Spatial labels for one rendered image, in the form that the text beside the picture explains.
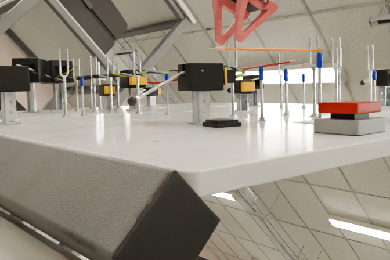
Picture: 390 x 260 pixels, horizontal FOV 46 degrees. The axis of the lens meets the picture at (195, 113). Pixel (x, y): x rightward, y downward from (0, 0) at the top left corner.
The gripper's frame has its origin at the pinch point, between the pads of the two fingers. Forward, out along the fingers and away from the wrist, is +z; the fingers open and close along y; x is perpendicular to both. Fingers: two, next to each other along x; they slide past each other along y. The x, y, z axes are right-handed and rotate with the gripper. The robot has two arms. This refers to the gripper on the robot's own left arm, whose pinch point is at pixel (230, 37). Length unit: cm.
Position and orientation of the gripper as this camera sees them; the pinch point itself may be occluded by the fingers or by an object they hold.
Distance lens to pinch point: 70.9
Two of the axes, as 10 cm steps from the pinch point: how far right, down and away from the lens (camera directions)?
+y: -4.7, -0.6, 8.8
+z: -3.7, 9.2, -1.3
